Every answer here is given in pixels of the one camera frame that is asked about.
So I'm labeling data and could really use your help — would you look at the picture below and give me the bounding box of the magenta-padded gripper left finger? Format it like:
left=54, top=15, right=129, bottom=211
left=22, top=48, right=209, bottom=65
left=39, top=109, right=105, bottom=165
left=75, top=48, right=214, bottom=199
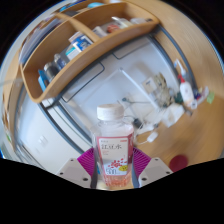
left=55, top=147, right=98, bottom=190

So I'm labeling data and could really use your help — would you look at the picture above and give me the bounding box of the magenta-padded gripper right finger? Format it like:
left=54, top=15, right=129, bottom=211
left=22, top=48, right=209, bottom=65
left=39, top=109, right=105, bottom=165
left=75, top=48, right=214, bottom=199
left=132, top=147, right=174, bottom=188

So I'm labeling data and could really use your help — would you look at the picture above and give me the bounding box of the clear bottle with pink drink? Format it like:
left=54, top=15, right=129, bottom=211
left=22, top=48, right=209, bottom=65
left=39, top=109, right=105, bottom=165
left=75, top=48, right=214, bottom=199
left=90, top=103, right=136, bottom=189

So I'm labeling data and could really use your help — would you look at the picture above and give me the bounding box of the flat round red coaster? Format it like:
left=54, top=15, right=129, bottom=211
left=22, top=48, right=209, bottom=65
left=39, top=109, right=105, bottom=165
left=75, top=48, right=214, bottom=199
left=168, top=154, right=190, bottom=174

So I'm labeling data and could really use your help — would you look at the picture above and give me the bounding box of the white tissue pack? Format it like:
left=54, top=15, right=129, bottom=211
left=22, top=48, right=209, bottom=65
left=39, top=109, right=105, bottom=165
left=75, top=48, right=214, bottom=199
left=161, top=102, right=186, bottom=129

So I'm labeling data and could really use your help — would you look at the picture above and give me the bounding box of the wooden tree figurine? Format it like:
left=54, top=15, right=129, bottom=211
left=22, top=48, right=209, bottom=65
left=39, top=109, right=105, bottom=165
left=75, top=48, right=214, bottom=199
left=154, top=72, right=173, bottom=108

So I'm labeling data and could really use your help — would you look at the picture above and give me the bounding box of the white desk lamp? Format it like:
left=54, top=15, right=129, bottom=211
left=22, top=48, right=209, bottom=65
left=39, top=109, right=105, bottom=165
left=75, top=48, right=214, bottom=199
left=117, top=67, right=161, bottom=115

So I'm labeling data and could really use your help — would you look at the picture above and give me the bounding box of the white pump lotion bottle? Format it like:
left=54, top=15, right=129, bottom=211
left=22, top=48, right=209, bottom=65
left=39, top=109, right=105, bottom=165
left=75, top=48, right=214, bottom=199
left=173, top=59, right=196, bottom=110

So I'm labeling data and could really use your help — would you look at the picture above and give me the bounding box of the small green packet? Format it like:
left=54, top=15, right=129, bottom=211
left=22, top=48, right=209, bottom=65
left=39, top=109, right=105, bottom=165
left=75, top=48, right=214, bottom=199
left=206, top=91, right=216, bottom=105

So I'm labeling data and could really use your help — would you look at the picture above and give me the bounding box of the wooden shelf unit with items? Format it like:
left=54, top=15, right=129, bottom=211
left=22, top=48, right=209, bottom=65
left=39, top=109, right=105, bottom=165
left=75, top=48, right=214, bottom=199
left=19, top=0, right=161, bottom=105

